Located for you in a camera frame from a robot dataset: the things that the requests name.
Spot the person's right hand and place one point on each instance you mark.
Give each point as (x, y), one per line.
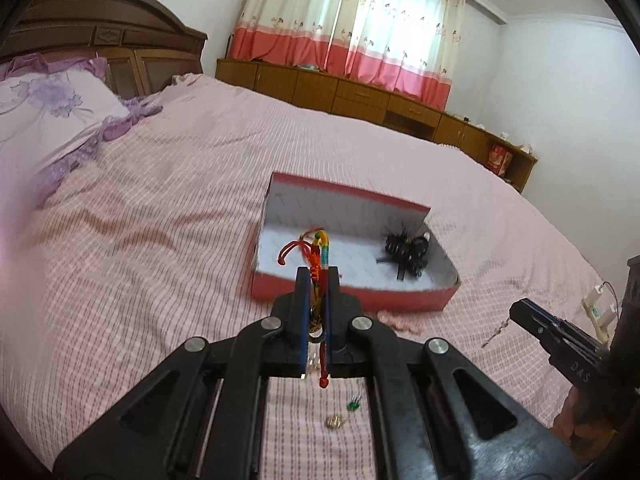
(582, 425)

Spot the brown wooden headboard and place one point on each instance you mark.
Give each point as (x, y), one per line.
(130, 45)

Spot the dark nightstand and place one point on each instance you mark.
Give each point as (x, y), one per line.
(635, 280)

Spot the cream and pink curtain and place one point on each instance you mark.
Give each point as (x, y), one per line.
(350, 25)

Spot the purple floral pillow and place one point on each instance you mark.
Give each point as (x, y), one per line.
(45, 120)

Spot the red gift bag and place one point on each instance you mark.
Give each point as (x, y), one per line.
(500, 158)

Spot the white power strip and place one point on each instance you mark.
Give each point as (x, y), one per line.
(597, 310)

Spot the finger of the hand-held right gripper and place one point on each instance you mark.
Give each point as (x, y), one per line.
(565, 355)
(560, 321)

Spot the long wooden low cabinet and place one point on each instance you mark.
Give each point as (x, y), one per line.
(360, 95)

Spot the red cardboard box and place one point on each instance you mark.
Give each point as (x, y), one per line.
(390, 297)

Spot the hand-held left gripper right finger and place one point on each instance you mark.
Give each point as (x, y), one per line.
(330, 325)

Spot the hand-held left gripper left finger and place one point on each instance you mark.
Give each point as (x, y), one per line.
(301, 325)

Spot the small green earring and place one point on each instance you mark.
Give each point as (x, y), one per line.
(354, 404)

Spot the pink checked bedspread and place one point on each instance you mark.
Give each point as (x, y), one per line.
(150, 235)

